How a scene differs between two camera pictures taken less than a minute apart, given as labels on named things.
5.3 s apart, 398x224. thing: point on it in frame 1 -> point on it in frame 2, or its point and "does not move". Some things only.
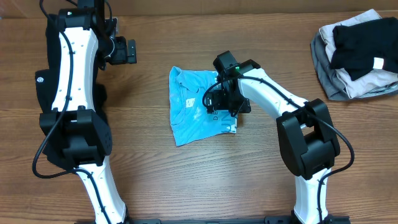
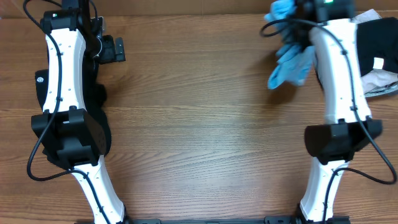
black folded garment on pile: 357,44 does not move
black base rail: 334,219 does not move
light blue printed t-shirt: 189,119 -> 295,62
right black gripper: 244,104 -> 291,37
